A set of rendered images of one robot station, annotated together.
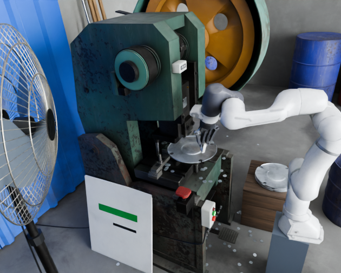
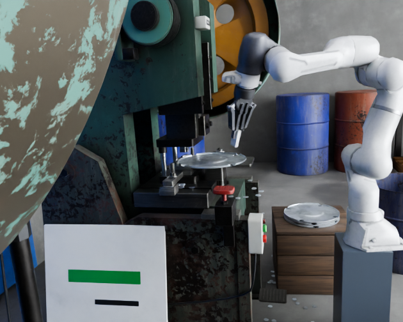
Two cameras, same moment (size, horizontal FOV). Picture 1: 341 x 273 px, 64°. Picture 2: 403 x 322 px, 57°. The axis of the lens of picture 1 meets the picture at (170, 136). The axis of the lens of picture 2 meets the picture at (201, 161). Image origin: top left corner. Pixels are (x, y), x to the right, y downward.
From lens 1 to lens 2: 0.68 m
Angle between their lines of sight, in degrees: 24
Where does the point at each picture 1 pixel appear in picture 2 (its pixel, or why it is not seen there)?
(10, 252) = not seen: outside the picture
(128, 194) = (123, 237)
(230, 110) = (282, 52)
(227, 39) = (235, 32)
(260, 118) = (316, 60)
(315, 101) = (368, 43)
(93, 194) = (59, 255)
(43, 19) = not seen: outside the picture
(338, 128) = (400, 68)
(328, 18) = (304, 79)
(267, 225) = (316, 284)
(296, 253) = (379, 273)
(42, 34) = not seen: outside the picture
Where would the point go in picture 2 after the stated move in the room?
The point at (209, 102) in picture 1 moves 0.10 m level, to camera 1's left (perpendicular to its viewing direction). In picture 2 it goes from (251, 50) to (222, 52)
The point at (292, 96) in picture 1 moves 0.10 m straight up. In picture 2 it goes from (343, 39) to (343, 8)
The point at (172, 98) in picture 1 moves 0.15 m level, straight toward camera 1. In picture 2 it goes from (196, 64) to (209, 61)
